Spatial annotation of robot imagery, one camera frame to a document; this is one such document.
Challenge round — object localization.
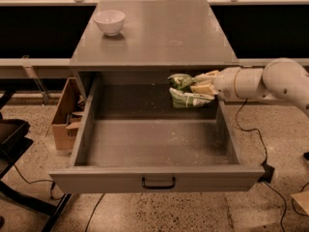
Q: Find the black power adapter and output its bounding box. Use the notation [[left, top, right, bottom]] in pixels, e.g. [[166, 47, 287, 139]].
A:
[[258, 163, 275, 184]]

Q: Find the grey metal rail bench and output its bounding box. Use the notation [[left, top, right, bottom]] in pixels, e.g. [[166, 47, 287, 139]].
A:
[[1, 1, 309, 77]]

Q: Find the grey metal cabinet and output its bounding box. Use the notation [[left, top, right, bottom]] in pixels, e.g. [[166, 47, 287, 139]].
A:
[[70, 0, 239, 97]]

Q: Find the open grey top drawer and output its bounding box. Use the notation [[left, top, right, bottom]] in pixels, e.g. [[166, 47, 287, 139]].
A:
[[50, 72, 265, 193]]

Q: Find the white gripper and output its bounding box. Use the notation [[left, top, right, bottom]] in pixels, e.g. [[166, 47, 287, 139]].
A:
[[190, 67, 240, 101]]

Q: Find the thin black floor cable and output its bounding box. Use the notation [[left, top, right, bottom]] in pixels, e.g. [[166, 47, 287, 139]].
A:
[[84, 192, 106, 232]]

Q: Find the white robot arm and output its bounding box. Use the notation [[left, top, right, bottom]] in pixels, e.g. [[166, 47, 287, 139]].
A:
[[190, 58, 309, 117]]

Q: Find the black power cable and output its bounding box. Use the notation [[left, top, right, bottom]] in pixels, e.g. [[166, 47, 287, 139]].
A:
[[234, 98, 288, 232]]

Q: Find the black drawer handle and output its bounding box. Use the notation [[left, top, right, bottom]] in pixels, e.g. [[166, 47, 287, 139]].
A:
[[141, 177, 176, 190]]

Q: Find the green jalapeno chip bag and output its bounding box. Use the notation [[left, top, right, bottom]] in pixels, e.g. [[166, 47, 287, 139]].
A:
[[168, 73, 214, 108]]

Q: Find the open cardboard box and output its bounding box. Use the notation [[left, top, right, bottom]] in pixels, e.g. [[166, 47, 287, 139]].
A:
[[51, 77, 84, 150]]

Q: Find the white ceramic bowl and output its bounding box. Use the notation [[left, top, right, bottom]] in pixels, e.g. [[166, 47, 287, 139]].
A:
[[94, 10, 126, 36]]

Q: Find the black cart frame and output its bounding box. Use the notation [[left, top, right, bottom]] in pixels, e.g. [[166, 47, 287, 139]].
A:
[[0, 94, 70, 232]]

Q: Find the cardboard sheet corner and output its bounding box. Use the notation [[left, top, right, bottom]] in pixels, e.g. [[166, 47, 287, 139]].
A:
[[292, 190, 309, 217]]

